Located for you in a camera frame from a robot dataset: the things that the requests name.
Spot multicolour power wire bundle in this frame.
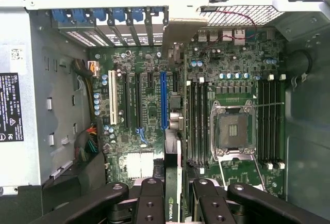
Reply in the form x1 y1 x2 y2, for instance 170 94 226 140
74 122 100 162

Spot thin red wire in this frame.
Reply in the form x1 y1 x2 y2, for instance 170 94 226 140
201 8 258 52

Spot black RAM slot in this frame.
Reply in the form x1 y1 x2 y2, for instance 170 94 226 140
192 82 198 165
258 78 266 164
203 81 210 167
273 78 279 164

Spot white expansion slot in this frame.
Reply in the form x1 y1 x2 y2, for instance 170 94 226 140
108 69 119 125

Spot CPU socket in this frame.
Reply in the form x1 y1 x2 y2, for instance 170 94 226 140
210 99 256 158

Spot blue expansion slot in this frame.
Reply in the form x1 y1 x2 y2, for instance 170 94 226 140
160 71 169 132

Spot metal socket cover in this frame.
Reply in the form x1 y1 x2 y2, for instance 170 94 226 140
218 154 266 193

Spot RAM slot with white clips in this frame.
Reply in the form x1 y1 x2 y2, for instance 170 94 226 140
267 73 274 170
186 79 193 167
197 76 205 168
278 73 286 170

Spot black open PC case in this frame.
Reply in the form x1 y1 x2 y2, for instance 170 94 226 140
0 0 330 224

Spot green motherboard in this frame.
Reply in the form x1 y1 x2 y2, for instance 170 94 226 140
87 26 287 201

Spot black plastic shroud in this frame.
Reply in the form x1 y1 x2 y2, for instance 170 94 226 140
42 153 107 199

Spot socket locking lever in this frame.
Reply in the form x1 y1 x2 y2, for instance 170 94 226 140
251 102 285 111

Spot grey power supply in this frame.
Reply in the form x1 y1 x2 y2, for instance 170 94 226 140
0 9 90 196

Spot silver chipset heatsink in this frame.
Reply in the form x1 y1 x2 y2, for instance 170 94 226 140
125 151 156 180

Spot yellow black power wire bundle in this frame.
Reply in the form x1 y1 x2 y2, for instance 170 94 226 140
71 58 100 123

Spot long black expansion slot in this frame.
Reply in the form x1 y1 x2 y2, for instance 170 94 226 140
135 72 143 130
123 72 131 130

